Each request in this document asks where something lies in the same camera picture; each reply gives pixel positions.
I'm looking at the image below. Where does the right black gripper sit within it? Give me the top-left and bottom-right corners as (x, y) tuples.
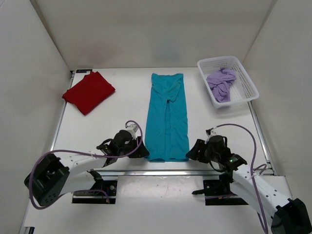
(186, 140), (219, 165)

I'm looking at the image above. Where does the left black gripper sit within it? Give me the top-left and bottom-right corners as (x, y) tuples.
(117, 136), (149, 158)

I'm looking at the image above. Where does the blue t shirt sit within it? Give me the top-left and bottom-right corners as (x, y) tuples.
(145, 73), (190, 162)

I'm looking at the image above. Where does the red t shirt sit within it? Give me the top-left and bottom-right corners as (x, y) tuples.
(62, 72), (115, 116)

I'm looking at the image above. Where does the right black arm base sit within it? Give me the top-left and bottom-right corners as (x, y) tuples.
(192, 173), (248, 206)

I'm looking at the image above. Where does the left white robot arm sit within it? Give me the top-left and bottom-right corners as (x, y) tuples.
(24, 130), (149, 210)

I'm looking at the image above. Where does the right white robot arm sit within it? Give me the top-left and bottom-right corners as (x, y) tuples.
(186, 135), (312, 234)

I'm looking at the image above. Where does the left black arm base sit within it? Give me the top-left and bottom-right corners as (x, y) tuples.
(72, 171), (117, 204)

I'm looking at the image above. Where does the purple t shirt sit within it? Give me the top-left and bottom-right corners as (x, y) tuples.
(206, 68), (236, 103)

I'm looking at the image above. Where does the white plastic basket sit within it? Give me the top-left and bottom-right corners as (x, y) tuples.
(197, 56), (259, 109)

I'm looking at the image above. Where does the black table label sticker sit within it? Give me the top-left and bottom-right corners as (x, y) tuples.
(76, 69), (93, 74)

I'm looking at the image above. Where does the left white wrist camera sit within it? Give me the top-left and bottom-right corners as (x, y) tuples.
(125, 123), (138, 139)

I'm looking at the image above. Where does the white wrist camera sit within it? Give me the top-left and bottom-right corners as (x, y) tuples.
(205, 128), (217, 143)
(125, 123), (138, 139)

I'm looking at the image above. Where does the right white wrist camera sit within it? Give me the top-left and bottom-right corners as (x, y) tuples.
(205, 128), (217, 143)

